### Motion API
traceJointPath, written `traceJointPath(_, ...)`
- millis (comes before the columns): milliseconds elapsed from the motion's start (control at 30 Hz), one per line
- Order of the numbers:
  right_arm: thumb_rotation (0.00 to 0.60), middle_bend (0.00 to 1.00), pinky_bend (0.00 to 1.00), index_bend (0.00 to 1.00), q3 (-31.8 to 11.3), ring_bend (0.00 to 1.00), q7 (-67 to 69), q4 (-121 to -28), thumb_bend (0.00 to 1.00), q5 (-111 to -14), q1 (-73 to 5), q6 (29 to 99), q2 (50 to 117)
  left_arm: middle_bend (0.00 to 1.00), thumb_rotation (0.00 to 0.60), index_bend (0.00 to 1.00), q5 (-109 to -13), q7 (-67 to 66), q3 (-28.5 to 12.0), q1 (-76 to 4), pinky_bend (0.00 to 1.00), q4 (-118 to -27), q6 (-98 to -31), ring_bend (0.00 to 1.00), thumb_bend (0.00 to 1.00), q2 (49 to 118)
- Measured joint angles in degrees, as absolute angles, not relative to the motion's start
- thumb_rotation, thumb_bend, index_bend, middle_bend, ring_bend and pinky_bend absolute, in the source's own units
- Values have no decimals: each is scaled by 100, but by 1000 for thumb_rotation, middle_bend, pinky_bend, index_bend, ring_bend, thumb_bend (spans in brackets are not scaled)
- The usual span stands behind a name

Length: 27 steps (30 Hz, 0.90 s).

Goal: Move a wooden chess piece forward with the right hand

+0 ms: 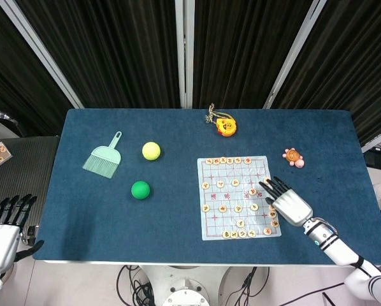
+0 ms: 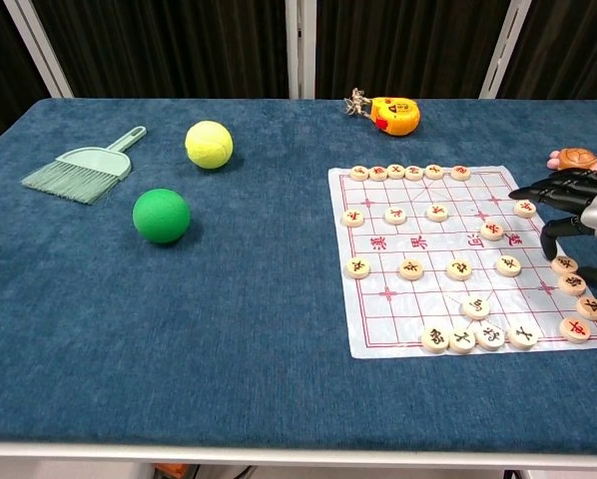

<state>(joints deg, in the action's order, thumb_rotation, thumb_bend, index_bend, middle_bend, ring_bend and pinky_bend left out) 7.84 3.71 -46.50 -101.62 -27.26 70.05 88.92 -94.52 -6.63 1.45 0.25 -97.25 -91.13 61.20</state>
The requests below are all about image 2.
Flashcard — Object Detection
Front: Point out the white chess board sheet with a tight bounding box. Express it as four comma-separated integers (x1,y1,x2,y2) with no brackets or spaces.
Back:
327,165,597,360

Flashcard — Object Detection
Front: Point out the white frame post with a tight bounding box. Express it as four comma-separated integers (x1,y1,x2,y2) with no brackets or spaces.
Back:
284,0,318,101
2,0,76,100
478,0,534,100

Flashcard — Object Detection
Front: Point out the green foam ball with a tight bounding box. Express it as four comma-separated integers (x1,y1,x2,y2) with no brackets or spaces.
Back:
132,188,192,245

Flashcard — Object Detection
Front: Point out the yellow tennis ball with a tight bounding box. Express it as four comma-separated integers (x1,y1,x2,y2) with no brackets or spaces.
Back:
184,120,235,171

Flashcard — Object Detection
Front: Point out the blue table cloth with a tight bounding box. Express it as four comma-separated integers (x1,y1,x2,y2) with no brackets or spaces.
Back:
0,97,597,458

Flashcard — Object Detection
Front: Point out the pink and brown turtle toy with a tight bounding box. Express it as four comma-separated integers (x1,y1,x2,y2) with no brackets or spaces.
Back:
546,147,597,177

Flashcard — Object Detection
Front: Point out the mint green hand brush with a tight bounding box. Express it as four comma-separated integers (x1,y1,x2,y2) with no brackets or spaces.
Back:
20,126,148,207

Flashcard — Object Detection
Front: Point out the black pleated curtain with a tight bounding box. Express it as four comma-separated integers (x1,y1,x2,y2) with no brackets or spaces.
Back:
0,0,597,151

